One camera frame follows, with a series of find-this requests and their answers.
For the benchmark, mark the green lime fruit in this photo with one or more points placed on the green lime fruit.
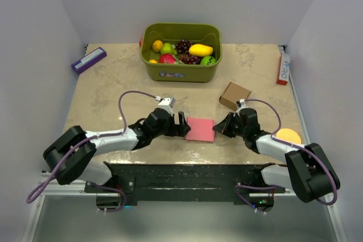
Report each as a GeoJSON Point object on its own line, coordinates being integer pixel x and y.
{"type": "Point", "coordinates": [208, 60]}

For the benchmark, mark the aluminium frame rail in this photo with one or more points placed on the aluminium frame rail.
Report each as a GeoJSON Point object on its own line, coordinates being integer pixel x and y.
{"type": "Point", "coordinates": [325, 221]}

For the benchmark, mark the dark grape bunch back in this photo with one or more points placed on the dark grape bunch back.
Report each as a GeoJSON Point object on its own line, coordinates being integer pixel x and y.
{"type": "Point", "coordinates": [183, 46]}

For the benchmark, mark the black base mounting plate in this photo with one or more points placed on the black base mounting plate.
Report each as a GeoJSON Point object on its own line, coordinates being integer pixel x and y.
{"type": "Point", "coordinates": [186, 183]}

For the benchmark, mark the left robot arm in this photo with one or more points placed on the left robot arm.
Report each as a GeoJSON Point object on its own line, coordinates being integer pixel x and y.
{"type": "Point", "coordinates": [69, 157]}

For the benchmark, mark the yellow mango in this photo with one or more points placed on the yellow mango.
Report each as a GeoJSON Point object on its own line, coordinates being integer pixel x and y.
{"type": "Point", "coordinates": [200, 50]}

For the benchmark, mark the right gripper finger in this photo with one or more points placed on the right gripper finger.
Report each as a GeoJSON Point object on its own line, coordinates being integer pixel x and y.
{"type": "Point", "coordinates": [229, 119]}
{"type": "Point", "coordinates": [222, 128]}

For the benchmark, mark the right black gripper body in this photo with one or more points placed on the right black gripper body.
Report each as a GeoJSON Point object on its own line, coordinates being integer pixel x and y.
{"type": "Point", "coordinates": [236, 129]}

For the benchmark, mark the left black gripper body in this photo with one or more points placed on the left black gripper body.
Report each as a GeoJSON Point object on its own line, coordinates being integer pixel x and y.
{"type": "Point", "coordinates": [169, 128]}

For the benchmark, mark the dark grape bunch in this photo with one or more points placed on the dark grape bunch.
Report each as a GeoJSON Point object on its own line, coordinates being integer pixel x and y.
{"type": "Point", "coordinates": [189, 59]}
{"type": "Point", "coordinates": [183, 46]}

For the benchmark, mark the purple rectangular box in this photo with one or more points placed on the purple rectangular box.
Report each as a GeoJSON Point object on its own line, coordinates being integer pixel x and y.
{"type": "Point", "coordinates": [89, 60]}

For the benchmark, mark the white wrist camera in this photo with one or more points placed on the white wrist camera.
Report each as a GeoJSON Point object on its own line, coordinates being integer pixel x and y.
{"type": "Point", "coordinates": [167, 103]}
{"type": "Point", "coordinates": [241, 104]}

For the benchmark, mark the orange round disc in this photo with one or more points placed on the orange round disc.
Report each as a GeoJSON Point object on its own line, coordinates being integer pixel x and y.
{"type": "Point", "coordinates": [289, 135]}

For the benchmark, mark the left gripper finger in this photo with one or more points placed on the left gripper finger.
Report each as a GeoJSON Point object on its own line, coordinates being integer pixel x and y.
{"type": "Point", "coordinates": [181, 117]}
{"type": "Point", "coordinates": [182, 130]}

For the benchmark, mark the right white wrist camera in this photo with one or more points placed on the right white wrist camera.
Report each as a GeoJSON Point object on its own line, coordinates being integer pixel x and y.
{"type": "Point", "coordinates": [241, 104]}

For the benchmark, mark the brown cardboard box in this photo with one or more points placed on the brown cardboard box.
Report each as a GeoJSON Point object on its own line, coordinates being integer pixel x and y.
{"type": "Point", "coordinates": [232, 94]}

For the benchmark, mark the pink paper box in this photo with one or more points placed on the pink paper box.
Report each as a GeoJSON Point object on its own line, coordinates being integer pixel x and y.
{"type": "Point", "coordinates": [201, 130]}

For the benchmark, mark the red white toothpaste box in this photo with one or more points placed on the red white toothpaste box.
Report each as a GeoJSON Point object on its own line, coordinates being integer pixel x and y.
{"type": "Point", "coordinates": [283, 69]}

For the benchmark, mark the dark grape bunch front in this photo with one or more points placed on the dark grape bunch front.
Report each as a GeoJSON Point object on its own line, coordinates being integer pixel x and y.
{"type": "Point", "coordinates": [189, 59]}

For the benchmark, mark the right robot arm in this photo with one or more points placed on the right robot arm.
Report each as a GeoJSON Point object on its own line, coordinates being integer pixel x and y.
{"type": "Point", "coordinates": [306, 170]}

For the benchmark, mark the olive green plastic tub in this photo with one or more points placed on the olive green plastic tub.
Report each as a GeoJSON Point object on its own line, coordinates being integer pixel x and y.
{"type": "Point", "coordinates": [171, 33]}

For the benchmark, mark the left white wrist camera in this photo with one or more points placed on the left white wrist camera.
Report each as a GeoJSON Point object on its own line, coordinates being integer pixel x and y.
{"type": "Point", "coordinates": [167, 103]}

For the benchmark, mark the green pear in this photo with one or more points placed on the green pear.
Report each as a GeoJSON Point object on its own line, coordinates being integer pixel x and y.
{"type": "Point", "coordinates": [167, 48]}

